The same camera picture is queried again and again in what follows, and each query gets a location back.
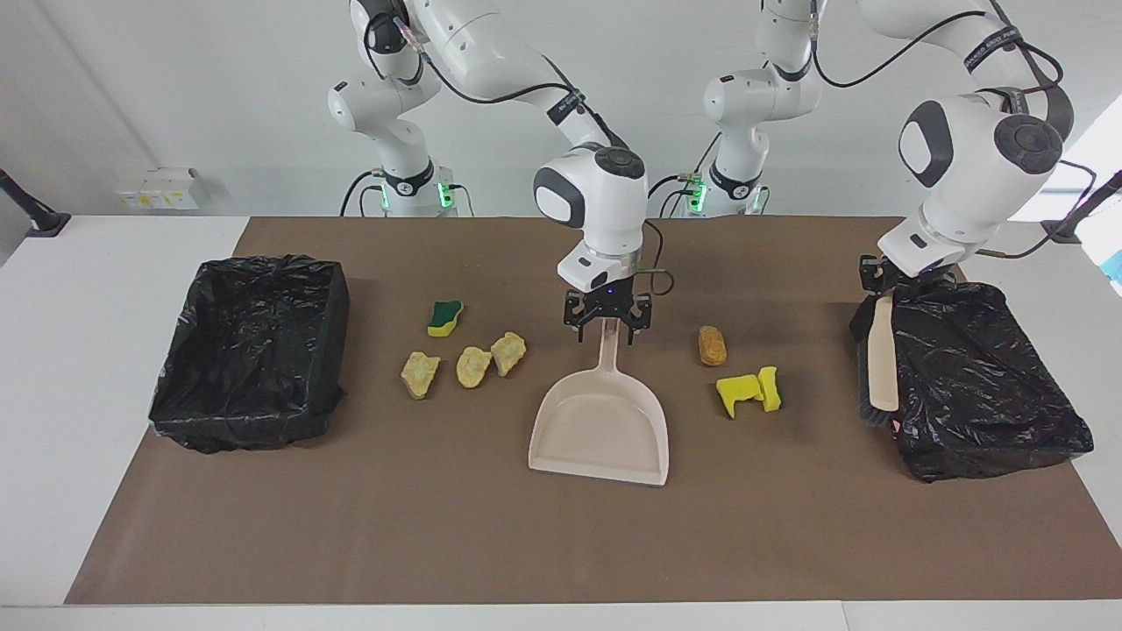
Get black right base cable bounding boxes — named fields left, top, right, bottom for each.
left=340, top=170, right=387, bottom=217

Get green topped yellow sponge piece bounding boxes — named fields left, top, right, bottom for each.
left=427, top=300, right=465, bottom=339

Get beige plastic dustpan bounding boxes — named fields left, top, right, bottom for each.
left=528, top=317, right=671, bottom=487

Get beige hand brush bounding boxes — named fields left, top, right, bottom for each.
left=859, top=289, right=902, bottom=429

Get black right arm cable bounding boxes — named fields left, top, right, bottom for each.
left=364, top=0, right=676, bottom=296

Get black base cable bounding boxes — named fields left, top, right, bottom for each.
left=647, top=131, right=721, bottom=218
left=340, top=170, right=387, bottom=217

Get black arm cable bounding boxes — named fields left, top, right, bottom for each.
left=364, top=0, right=676, bottom=296
left=806, top=0, right=1098, bottom=261

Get beige foam chunk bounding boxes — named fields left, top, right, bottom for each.
left=401, top=351, right=442, bottom=401
left=490, top=331, right=529, bottom=378
left=456, top=346, right=494, bottom=390

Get black lined bin pink spot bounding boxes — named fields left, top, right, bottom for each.
left=849, top=280, right=1095, bottom=484

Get black left base cable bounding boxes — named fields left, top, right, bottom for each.
left=647, top=131, right=721, bottom=218

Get yellow notched sponge piece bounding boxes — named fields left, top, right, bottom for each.
left=716, top=373, right=762, bottom=420

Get black camera stand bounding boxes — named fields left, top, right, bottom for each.
left=0, top=168, right=72, bottom=238
left=1041, top=171, right=1122, bottom=245

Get white wall box yellow labels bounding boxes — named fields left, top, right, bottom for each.
left=117, top=167, right=202, bottom=211

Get black bag lined bin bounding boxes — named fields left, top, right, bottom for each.
left=147, top=255, right=352, bottom=455

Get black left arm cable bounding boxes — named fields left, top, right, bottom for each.
left=806, top=0, right=1098, bottom=261

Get brown table mat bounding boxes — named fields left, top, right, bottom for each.
left=66, top=216, right=1122, bottom=606

